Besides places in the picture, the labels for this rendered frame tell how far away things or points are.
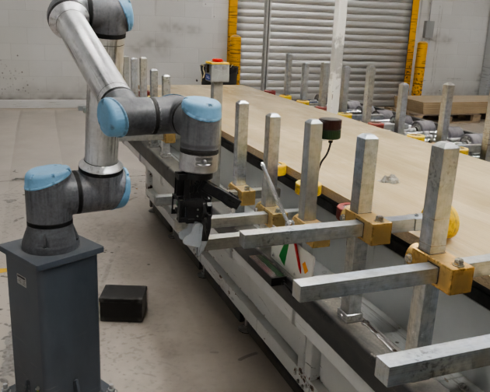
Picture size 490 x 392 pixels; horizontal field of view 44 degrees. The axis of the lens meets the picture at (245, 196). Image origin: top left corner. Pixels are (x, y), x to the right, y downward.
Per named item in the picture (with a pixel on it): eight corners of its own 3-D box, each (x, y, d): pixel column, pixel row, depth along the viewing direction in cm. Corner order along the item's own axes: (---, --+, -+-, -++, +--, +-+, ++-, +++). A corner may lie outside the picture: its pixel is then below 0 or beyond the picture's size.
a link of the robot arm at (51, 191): (21, 214, 207) (18, 164, 202) (71, 208, 216) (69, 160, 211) (31, 228, 195) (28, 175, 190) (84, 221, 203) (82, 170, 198)
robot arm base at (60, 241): (40, 260, 195) (39, 231, 192) (11, 244, 206) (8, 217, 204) (90, 246, 208) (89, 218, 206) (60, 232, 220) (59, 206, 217)
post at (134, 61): (132, 138, 365) (131, 57, 352) (131, 138, 368) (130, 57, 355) (138, 138, 367) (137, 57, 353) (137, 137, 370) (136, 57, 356)
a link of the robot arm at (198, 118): (209, 95, 144) (230, 101, 136) (206, 146, 147) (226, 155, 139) (173, 95, 139) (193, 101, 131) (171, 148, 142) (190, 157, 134)
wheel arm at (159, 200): (155, 208, 192) (155, 196, 191) (153, 205, 195) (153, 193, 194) (280, 199, 208) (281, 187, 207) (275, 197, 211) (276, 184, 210)
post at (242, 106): (233, 239, 210) (239, 101, 197) (230, 236, 213) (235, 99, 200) (243, 238, 212) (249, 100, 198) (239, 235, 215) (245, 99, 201)
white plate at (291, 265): (309, 293, 156) (313, 257, 154) (269, 256, 180) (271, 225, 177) (312, 292, 157) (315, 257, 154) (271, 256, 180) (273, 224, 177)
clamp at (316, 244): (312, 248, 154) (313, 229, 153) (289, 231, 166) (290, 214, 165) (331, 246, 156) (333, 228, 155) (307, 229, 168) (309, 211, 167)
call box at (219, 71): (211, 84, 217) (211, 62, 215) (204, 82, 223) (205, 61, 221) (229, 84, 219) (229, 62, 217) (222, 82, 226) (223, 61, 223)
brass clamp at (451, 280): (446, 296, 107) (449, 270, 105) (400, 267, 119) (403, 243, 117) (474, 292, 109) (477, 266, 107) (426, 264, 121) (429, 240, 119)
